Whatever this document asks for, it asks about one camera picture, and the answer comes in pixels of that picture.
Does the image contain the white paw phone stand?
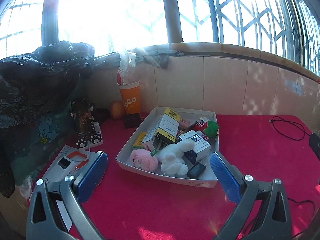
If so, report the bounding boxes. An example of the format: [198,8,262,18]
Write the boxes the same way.
[75,121,104,150]

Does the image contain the orange fruit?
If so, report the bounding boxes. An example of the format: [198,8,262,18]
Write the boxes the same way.
[110,101,126,120]

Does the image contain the pink plush toy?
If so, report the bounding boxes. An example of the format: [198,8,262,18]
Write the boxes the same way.
[130,149,158,172]

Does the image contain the yellow white glucophage box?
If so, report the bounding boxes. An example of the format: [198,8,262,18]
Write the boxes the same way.
[154,108,181,144]

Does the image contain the black power adapter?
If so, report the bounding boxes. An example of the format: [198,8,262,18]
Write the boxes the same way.
[187,162,206,179]

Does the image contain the long silver sealant box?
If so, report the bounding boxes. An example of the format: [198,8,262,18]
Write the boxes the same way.
[142,115,163,156]

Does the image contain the grey rag on sill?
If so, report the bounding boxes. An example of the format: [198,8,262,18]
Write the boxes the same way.
[136,50,180,69]

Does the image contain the yellow tissue pack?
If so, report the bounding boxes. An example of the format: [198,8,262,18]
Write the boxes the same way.
[132,132,146,150]

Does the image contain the black plastic bag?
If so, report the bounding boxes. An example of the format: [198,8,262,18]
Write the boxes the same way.
[1,41,95,132]

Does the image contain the black phone on stand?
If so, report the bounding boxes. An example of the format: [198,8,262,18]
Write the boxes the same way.
[71,98,93,135]

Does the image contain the orange drink cup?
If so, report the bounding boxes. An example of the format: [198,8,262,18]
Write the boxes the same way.
[118,81,142,115]

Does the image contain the white cardboard tray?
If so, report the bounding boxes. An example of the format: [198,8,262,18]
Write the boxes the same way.
[116,107,219,188]

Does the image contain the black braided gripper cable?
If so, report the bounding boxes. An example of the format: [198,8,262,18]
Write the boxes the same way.
[241,197,316,240]

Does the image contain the white plush toy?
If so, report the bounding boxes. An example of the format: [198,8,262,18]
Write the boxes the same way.
[155,141,189,176]

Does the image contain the black usb cable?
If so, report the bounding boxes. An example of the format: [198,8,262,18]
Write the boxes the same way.
[268,115,312,142]

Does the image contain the red white blue box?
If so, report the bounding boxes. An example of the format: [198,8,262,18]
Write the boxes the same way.
[196,131,209,141]

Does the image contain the small black box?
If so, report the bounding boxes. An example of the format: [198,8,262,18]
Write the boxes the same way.
[123,113,142,129]

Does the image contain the red green plush strawberry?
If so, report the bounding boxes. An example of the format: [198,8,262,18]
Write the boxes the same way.
[193,120,220,139]

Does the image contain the clear black gel pen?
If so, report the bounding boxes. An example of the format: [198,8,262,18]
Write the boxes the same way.
[176,121,198,138]

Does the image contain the white blue omeprazole box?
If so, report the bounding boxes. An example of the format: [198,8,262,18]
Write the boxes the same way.
[178,130,211,164]

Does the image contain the small white medicine box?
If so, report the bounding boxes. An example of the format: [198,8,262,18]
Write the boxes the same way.
[199,116,209,123]

